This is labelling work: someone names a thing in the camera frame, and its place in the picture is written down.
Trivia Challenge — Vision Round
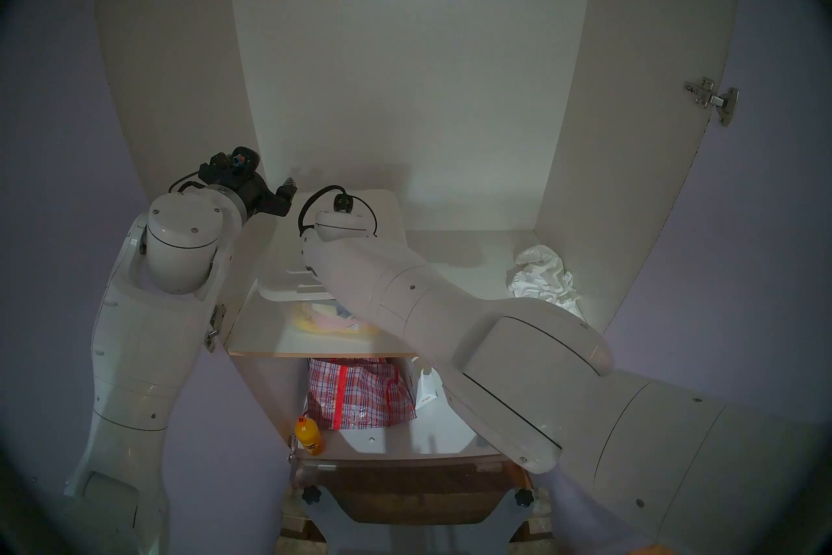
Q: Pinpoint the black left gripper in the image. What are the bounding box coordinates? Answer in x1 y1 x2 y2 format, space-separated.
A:
227 170 300 223

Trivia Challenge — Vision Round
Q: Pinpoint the white bin lid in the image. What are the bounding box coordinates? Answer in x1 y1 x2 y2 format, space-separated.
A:
257 188 409 303

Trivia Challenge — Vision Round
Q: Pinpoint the white garment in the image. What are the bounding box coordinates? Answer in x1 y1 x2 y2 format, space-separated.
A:
507 245 586 322

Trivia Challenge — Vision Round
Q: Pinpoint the pale yellow folded cloth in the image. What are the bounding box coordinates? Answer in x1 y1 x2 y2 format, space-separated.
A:
294 300 382 337

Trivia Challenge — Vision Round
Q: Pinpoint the silver cabinet hinge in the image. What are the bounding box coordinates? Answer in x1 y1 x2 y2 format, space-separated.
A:
682 78 739 126
205 303 227 353

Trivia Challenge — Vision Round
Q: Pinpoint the white wardrobe cabinet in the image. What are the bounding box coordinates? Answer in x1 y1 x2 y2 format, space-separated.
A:
94 0 742 463

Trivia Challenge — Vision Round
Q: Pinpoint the red plaid woven bag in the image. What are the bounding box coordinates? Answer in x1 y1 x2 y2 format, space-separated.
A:
307 357 418 431

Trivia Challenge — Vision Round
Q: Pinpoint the orange bottle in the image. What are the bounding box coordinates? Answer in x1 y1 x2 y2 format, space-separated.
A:
294 416 326 457

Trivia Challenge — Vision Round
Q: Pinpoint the lavender cabinet door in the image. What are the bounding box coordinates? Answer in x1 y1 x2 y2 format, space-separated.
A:
572 0 832 431
0 0 306 555

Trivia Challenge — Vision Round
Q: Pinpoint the brown wooden board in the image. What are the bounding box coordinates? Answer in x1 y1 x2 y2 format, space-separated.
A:
296 459 530 526

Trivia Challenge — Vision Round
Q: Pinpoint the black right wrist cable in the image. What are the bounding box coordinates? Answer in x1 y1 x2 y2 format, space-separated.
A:
298 184 379 240

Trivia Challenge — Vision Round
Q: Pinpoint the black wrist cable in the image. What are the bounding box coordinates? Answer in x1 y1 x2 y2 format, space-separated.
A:
298 184 379 240
169 170 209 195

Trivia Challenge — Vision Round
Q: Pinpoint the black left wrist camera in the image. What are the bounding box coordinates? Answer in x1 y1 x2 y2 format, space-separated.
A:
198 147 262 187

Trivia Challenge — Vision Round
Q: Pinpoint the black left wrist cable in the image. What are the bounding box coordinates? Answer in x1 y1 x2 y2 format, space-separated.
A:
169 170 209 195

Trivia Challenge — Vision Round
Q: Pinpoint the grey robot base frame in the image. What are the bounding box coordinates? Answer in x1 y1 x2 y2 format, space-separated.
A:
302 495 541 555

